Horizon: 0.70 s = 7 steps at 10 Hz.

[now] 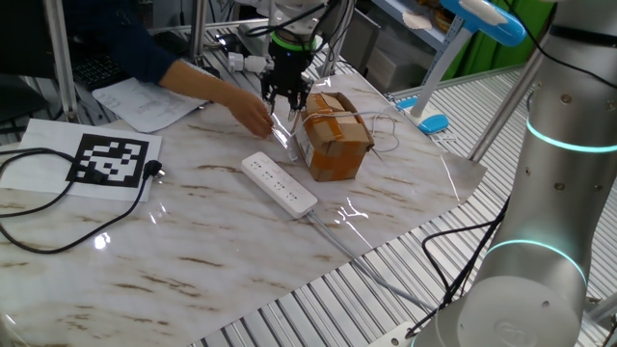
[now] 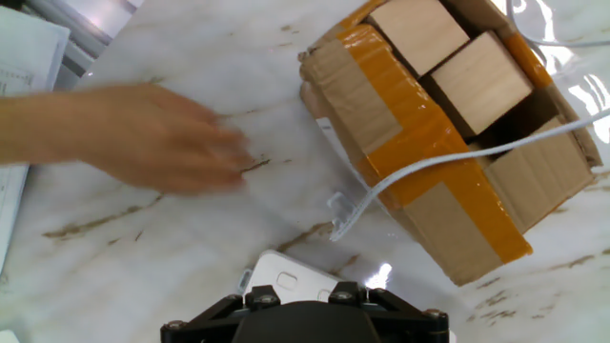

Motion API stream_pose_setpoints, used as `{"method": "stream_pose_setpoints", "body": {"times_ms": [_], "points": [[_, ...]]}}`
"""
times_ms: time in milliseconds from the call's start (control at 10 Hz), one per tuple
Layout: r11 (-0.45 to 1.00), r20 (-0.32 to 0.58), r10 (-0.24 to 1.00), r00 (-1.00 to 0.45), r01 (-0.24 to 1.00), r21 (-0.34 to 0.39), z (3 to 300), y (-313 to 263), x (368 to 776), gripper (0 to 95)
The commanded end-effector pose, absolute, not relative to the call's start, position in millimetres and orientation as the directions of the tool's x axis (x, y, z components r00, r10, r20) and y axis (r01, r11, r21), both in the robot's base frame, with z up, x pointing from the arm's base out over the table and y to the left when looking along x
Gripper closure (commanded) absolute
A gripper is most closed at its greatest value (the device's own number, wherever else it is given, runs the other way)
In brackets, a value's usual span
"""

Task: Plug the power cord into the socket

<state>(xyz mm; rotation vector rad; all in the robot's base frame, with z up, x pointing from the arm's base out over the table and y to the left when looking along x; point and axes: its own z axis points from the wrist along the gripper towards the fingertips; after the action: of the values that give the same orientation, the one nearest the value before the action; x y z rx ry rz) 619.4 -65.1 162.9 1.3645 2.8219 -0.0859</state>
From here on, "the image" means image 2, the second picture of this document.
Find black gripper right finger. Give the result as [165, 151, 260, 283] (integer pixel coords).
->
[327, 280, 450, 343]

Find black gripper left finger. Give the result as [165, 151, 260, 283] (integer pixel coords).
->
[160, 284, 282, 343]

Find person's bare forearm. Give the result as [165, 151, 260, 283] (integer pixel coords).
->
[0, 92, 85, 166]

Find white four-socket power strip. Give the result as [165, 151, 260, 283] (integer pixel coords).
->
[236, 250, 342, 306]

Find person's bare hand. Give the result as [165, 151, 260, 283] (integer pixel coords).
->
[71, 83, 256, 196]

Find marble pattern table mat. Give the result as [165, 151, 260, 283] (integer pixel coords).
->
[0, 0, 610, 343]

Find cardboard box with orange tape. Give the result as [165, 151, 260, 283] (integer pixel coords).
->
[298, 0, 602, 287]

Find pale wooden block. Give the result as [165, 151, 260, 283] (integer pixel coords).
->
[366, 0, 472, 78]
[431, 30, 535, 138]

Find printed white paper sheets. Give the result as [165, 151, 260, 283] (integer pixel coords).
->
[0, 5, 71, 275]

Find thin white cable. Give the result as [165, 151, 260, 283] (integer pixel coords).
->
[328, 0, 610, 243]

